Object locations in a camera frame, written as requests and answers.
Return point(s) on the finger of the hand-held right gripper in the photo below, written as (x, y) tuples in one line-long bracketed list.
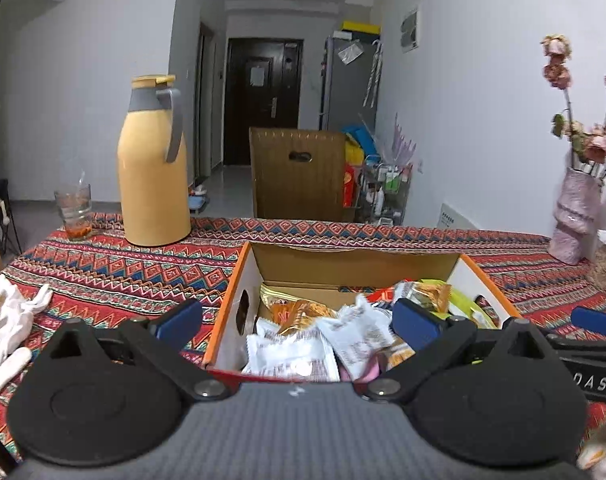
[(598, 322), (588, 346)]

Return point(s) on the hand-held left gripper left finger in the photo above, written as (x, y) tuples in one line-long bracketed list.
[(178, 319)]

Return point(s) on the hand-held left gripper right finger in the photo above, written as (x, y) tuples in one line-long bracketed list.
[(417, 324)]

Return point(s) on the red snack packet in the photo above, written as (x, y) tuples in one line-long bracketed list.
[(383, 296)]

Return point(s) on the small green snack packet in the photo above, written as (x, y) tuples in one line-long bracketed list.
[(463, 305)]

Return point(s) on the white labelled snack packet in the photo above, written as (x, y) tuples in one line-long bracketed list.
[(283, 355), (353, 330)]

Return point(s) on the pink snack packet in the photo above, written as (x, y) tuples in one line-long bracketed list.
[(368, 371)]

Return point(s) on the orange cardboard box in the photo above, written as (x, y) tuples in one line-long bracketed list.
[(353, 265)]

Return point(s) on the orange and gold snack packet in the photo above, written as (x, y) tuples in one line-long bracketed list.
[(293, 310)]

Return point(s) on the patterned tablecloth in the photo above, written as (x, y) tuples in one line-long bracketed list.
[(133, 270)]

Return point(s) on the pink textured vase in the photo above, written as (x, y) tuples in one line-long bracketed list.
[(573, 220)]

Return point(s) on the yellow thermos jug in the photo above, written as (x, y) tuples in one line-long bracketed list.
[(153, 185)]

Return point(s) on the glass cup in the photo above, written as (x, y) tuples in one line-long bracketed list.
[(73, 210)]

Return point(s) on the red gift box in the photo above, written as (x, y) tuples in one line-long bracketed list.
[(352, 185)]

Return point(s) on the dried pink roses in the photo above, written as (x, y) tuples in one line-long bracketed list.
[(598, 147)]

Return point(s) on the white cloth glove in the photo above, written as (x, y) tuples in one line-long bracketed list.
[(3, 320)]

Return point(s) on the yellow bag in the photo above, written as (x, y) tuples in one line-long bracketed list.
[(353, 152)]

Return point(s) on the pink feathery decoration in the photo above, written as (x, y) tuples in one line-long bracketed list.
[(403, 140)]

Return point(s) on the blue plastic item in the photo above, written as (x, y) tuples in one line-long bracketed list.
[(360, 136)]

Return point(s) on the dark entrance door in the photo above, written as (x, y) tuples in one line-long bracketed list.
[(243, 110)]

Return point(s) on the grey refrigerator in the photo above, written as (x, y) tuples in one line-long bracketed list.
[(348, 95)]

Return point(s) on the white hanging umbrella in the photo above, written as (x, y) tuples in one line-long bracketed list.
[(373, 72)]

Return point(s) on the white paper notice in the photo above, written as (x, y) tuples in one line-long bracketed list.
[(257, 75)]

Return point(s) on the clear plastic bag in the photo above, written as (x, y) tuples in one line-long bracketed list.
[(349, 53)]

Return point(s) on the yellow box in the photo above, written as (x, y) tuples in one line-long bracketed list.
[(361, 26)]

